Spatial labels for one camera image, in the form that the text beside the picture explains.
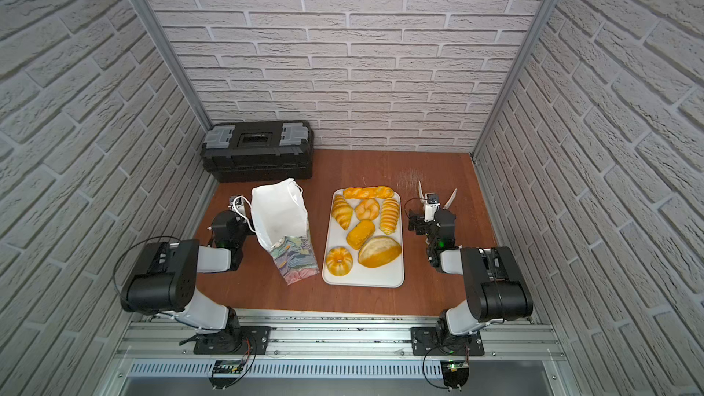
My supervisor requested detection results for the striped oval bread roll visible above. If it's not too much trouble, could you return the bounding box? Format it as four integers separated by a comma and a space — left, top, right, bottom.
379, 198, 400, 236

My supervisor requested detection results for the white paper bag colourful bottom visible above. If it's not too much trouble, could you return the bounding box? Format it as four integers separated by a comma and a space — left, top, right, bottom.
236, 178, 320, 285

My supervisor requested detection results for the croissant bread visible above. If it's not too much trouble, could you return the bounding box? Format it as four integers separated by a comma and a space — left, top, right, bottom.
331, 194, 354, 230

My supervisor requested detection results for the ring shaped bundt bread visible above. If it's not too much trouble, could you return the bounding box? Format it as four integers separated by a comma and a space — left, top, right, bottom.
326, 247, 354, 277

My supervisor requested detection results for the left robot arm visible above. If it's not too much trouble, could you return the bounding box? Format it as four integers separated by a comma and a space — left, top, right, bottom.
116, 195, 254, 343

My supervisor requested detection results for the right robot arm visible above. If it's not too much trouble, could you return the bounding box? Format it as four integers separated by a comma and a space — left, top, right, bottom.
408, 188, 534, 345

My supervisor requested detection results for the long twisted bread top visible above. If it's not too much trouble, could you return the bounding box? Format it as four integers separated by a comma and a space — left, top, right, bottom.
343, 186, 394, 200

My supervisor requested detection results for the black plastic toolbox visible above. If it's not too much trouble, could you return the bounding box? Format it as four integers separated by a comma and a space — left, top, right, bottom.
200, 120, 315, 183

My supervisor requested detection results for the round knotted bun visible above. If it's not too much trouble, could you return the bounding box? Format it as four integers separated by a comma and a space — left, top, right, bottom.
355, 199, 381, 221

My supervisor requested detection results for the large oval crusty loaf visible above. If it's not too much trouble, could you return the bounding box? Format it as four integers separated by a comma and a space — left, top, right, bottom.
357, 236, 403, 269

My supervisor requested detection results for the small rectangular golden loaf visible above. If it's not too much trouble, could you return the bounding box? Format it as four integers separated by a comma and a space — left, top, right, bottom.
346, 219, 376, 250

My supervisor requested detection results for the white rectangular tray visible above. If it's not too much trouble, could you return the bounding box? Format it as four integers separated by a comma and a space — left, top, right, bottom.
323, 186, 404, 289

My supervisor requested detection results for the right small circuit board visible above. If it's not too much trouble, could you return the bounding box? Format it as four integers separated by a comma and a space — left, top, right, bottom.
440, 360, 470, 391

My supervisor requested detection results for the small circuit board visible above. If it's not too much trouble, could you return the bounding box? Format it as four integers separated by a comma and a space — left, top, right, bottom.
440, 360, 470, 391
209, 360, 249, 390

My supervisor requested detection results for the left small circuit board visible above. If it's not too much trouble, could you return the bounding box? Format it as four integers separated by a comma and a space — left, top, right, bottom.
209, 360, 249, 390

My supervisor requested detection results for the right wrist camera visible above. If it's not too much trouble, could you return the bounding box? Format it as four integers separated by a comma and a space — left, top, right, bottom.
425, 192, 439, 205

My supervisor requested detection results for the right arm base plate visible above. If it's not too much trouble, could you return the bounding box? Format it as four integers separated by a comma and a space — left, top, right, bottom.
410, 326, 485, 357

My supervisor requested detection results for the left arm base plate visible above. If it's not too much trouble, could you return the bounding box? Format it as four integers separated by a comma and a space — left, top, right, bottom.
194, 326, 271, 356

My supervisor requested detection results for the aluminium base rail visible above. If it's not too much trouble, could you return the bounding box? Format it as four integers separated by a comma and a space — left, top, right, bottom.
111, 309, 567, 381

